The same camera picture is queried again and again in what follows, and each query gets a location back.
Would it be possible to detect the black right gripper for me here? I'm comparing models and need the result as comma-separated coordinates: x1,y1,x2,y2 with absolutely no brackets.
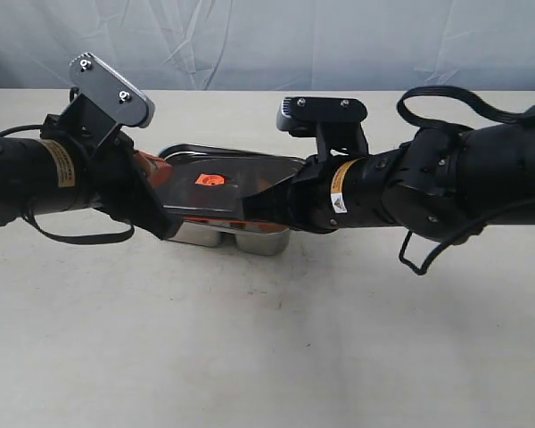
242,156,383,235

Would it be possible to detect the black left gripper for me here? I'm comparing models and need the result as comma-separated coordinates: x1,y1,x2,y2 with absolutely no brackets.
42,114,181,241

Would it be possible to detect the dark transparent lunch box lid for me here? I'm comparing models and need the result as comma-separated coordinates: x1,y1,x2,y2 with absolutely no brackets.
155,144,304,218

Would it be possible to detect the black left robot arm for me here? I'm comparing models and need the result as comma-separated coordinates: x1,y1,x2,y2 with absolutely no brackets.
0,114,184,245

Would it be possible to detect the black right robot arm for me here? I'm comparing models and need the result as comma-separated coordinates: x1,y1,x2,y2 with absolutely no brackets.
243,105,535,242

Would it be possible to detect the stainless steel lunch box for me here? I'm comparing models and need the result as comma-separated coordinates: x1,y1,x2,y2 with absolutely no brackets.
169,214,291,256

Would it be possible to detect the blue-grey backdrop cloth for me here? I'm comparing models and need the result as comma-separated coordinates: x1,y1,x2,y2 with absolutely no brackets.
0,1,535,91

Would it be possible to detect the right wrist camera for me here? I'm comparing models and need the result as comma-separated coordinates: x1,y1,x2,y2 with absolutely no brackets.
276,95,368,161

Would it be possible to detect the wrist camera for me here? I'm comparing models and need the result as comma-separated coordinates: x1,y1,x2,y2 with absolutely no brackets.
276,95,368,161
65,53,155,144

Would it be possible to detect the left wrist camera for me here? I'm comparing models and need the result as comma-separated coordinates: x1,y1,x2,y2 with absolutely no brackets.
65,53,155,144

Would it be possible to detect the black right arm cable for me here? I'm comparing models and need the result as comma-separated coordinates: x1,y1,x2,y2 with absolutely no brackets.
395,85,535,130

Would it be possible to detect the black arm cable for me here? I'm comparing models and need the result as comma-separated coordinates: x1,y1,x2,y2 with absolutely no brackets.
395,85,535,130
0,124,136,245

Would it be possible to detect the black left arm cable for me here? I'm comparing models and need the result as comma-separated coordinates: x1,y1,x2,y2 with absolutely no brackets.
0,124,136,245

